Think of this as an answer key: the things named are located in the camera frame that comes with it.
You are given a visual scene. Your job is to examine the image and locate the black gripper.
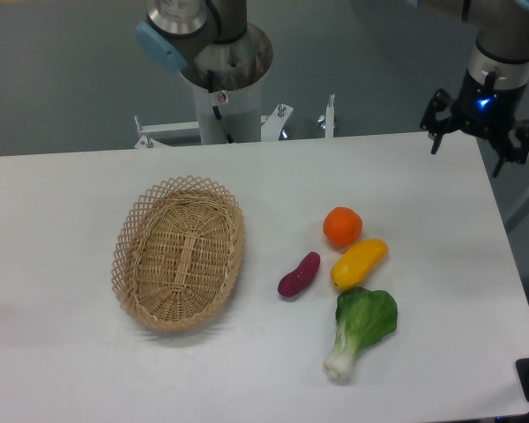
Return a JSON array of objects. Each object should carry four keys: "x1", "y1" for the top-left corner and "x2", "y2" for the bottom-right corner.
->
[{"x1": 420, "y1": 71, "x2": 529, "y2": 177}]

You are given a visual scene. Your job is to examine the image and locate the yellow mango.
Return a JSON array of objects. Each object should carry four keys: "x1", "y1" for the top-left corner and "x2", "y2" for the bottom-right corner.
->
[{"x1": 331, "y1": 239, "x2": 389, "y2": 291}]

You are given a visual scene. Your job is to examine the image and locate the silver robot arm with gripper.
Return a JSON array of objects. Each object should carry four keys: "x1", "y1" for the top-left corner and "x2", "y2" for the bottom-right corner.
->
[{"x1": 405, "y1": 0, "x2": 529, "y2": 87}]

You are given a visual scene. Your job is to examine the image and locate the orange fruit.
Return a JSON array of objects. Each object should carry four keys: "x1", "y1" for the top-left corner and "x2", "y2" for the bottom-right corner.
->
[{"x1": 323, "y1": 206, "x2": 363, "y2": 248}]

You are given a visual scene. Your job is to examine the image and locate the green bok choy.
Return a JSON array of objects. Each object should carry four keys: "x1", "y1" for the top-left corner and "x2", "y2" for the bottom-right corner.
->
[{"x1": 324, "y1": 286, "x2": 399, "y2": 382}]

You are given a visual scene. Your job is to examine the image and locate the purple sweet potato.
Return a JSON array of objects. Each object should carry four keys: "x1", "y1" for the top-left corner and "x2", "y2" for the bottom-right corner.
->
[{"x1": 277, "y1": 251, "x2": 321, "y2": 299}]

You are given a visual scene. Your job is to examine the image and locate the oval woven wicker basket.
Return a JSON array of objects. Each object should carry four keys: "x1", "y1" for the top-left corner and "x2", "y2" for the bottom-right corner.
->
[{"x1": 111, "y1": 175, "x2": 245, "y2": 331}]

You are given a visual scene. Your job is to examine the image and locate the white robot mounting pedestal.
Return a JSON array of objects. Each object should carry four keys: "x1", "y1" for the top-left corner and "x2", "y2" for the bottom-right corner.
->
[{"x1": 133, "y1": 81, "x2": 339, "y2": 150}]

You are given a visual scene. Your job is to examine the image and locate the black cable on pedestal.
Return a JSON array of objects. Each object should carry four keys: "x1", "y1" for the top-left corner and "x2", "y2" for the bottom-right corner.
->
[{"x1": 206, "y1": 69, "x2": 235, "y2": 145}]

